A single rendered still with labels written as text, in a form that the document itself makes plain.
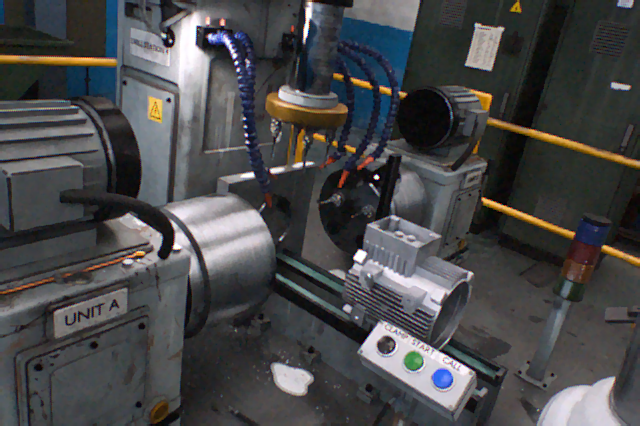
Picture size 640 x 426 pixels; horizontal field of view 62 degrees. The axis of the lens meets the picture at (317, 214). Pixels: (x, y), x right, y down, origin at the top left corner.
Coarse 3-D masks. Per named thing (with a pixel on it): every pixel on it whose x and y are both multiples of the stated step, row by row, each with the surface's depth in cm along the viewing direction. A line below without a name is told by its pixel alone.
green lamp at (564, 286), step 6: (558, 276) 119; (558, 282) 118; (564, 282) 117; (570, 282) 116; (576, 282) 115; (558, 288) 118; (564, 288) 117; (570, 288) 116; (576, 288) 115; (582, 288) 116; (564, 294) 117; (570, 294) 116; (576, 294) 116; (582, 294) 117
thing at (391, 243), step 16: (368, 224) 108; (384, 224) 113; (400, 224) 114; (368, 240) 108; (384, 240) 105; (400, 240) 103; (416, 240) 112; (432, 240) 105; (384, 256) 106; (400, 256) 104; (416, 256) 102; (400, 272) 104
